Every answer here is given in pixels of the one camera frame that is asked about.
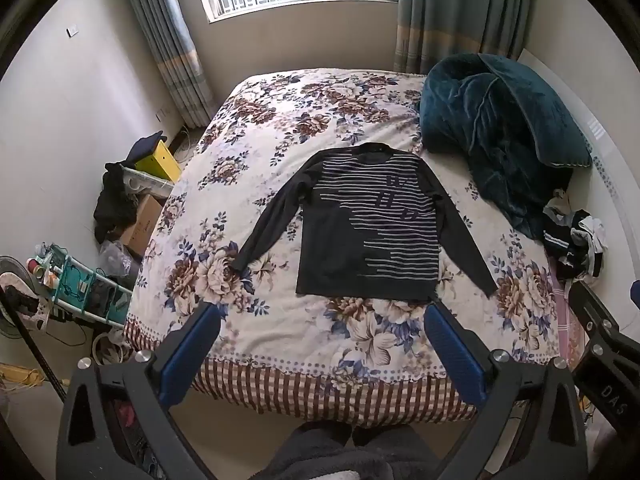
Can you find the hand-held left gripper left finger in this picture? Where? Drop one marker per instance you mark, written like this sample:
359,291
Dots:
187,355

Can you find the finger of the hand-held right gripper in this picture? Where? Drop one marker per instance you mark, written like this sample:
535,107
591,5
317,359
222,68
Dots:
587,305

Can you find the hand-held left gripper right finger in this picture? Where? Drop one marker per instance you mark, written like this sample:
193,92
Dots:
455,355

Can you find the dark striped long-sleeve sweater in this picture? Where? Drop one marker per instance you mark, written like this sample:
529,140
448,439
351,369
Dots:
350,240

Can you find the black and white clothes pile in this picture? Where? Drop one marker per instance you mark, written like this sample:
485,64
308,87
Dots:
575,240

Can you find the black clothes heap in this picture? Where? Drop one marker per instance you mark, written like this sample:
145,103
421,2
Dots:
112,200

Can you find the clear plastic bag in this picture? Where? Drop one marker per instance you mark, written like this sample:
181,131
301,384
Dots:
116,259

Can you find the teal storage rack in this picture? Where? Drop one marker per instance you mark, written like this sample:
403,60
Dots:
75,282

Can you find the cardboard box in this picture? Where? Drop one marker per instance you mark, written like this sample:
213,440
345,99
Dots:
142,225

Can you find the person's legs in grey pants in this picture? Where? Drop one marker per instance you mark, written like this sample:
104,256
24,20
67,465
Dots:
310,452

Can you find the white headboard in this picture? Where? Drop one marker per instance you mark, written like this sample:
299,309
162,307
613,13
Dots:
615,145

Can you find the white plastic bin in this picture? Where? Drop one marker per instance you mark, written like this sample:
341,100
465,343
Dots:
150,182

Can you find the floor fan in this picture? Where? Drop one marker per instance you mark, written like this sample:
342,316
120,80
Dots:
15,280

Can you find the yellow box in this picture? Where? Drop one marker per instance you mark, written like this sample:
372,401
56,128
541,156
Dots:
160,162

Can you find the teal plush quilt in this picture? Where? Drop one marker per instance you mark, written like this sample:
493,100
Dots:
500,125

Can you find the dark blue cloth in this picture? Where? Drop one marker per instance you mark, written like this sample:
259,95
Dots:
142,146

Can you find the bed with floral blanket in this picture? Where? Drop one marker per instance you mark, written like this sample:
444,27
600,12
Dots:
280,125

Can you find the grey-blue curtain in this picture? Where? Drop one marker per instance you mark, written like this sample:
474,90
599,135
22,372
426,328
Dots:
165,40
460,10

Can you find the white wall socket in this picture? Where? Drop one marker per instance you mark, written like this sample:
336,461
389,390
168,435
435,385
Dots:
161,115

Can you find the white wall switch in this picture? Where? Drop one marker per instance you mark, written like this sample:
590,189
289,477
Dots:
73,31

